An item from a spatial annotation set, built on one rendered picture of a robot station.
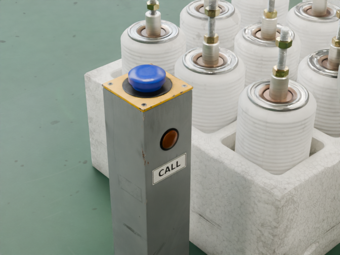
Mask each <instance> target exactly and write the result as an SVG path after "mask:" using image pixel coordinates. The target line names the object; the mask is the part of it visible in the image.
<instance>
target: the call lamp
mask: <svg viewBox="0 0 340 255"><path fill-rule="evenodd" d="M177 138H178V134H177V132H176V131H170V132H168V133H167V134H166V135H165V136H164V138H163V141H162V146H163V148H164V149H169V148H171V147H172V146H173V145H174V144H175V143H176V141H177Z"/></svg>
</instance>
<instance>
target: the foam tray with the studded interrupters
mask: <svg viewBox="0 0 340 255"><path fill-rule="evenodd" d="M120 76H122V59H119V60H117V61H114V62H112V63H109V64H107V65H104V66H102V67H99V68H97V69H94V70H92V71H89V72H87V73H86V74H85V75H84V80H85V87H86V99H87V110H88V121H89V133H90V144H91V156H92V165H93V167H95V168H96V169H97V170H99V171H100V172H101V173H102V174H104V175H105V176H106V177H108V178H109V170H108V156H107V142H106V128H105V114H104V99H103V87H102V84H103V83H105V82H108V81H110V80H112V79H115V78H117V77H120ZM236 126H237V121H235V122H233V123H231V124H229V125H227V126H225V127H224V128H222V129H220V130H218V131H216V132H214V133H211V134H206V133H203V132H201V131H200V130H198V129H196V128H195V127H193V126H192V136H191V182H190V228H189V241H191V242H192V243H193V244H195V245H196V246H197V247H198V248H200V249H201V250H202V251H203V252H205V253H206V254H207V255H325V254H326V253H327V252H329V251H330V250H331V249H332V248H334V247H335V246H336V245H338V244H339V243H340V137H338V138H335V137H331V136H329V135H327V134H325V133H323V132H321V131H319V130H317V129H315V128H313V134H312V139H311V147H310V154H309V158H307V159H305V160H304V161H302V162H301V163H299V164H298V165H296V166H295V167H293V168H291V169H290V170H288V171H287V172H285V173H284V174H282V175H273V174H271V173H269V172H267V171H265V170H264V169H262V168H261V167H259V166H257V165H256V164H254V163H252V162H251V161H249V160H247V159H246V158H244V157H242V156H241V155H239V154H238V153H236V152H235V140H236Z"/></svg>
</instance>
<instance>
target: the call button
mask: <svg viewBox="0 0 340 255"><path fill-rule="evenodd" d="M128 80H129V83H130V84H131V85H132V86H133V88H134V89H135V90H137V91H140V92H154V91H156V90H158V89H160V88H161V87H162V85H163V84H164V83H165V81H166V72H165V70H164V69H162V68H161V67H159V66H156V65H151V64H145V65H139V66H136V67H134V68H133V69H131V70H130V71H129V73H128Z"/></svg>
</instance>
